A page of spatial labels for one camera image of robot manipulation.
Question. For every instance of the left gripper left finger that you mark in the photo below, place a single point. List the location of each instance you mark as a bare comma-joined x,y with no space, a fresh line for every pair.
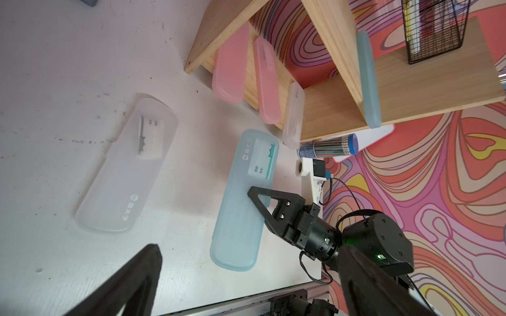
130,291

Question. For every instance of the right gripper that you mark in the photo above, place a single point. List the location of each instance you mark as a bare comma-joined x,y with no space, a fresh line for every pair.
301,223

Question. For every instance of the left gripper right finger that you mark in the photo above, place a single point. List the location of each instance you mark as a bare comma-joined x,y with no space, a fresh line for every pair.
370,291

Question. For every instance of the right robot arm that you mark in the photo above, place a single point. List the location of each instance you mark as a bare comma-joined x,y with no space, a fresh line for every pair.
372,257

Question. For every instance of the pencil tube blue lid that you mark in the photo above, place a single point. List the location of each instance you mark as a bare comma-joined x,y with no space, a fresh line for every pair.
341,146

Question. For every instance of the clear pencil case lower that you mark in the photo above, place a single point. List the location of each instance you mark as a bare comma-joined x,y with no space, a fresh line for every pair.
294,117

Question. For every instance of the wooden two-tier shelf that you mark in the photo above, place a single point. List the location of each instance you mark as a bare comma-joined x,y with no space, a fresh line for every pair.
315,45

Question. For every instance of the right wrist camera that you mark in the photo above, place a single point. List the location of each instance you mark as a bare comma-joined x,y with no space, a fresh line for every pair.
312,173

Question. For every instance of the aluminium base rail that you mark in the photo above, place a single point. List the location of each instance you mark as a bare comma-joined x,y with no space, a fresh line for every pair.
259,304

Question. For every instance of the black wire basket on shelf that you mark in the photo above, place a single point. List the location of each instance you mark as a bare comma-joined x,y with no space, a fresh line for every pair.
433,27

